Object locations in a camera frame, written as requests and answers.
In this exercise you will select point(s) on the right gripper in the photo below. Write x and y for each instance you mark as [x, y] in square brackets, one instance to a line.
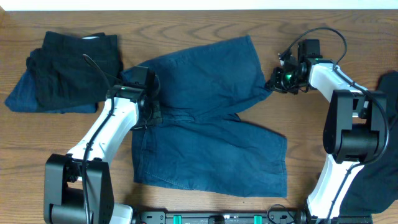
[277, 81]

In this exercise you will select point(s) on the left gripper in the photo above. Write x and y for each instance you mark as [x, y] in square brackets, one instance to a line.
[156, 112]

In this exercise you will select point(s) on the blue denim shorts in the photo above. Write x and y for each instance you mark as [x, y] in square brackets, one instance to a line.
[202, 144]

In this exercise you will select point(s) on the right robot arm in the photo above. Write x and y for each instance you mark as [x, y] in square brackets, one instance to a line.
[356, 131]

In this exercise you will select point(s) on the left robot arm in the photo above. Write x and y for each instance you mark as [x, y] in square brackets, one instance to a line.
[77, 185]

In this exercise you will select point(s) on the folded black shorts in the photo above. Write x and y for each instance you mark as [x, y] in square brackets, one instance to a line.
[100, 53]

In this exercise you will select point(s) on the folded navy shorts underneath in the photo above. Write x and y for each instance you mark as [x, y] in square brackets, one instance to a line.
[21, 96]

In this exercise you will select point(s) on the black garment at right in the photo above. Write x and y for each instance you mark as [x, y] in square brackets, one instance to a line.
[374, 188]

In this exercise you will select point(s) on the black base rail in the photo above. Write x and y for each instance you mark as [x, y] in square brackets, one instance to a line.
[276, 216]

